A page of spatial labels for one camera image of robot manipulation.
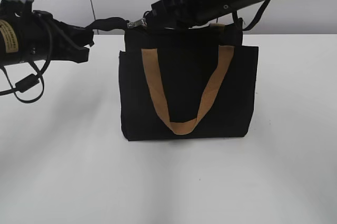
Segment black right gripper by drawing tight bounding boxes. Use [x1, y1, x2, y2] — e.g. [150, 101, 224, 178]
[143, 0, 192, 29]

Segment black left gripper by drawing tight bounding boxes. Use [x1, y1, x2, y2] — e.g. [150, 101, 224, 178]
[33, 11, 94, 64]

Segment silver zipper pull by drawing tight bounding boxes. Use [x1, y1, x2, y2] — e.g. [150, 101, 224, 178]
[127, 18, 147, 29]

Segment black tote bag tan handles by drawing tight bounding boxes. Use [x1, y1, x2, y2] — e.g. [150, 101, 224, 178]
[88, 17, 259, 141]

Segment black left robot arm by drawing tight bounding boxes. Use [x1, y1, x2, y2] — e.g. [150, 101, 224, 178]
[1, 0, 94, 66]

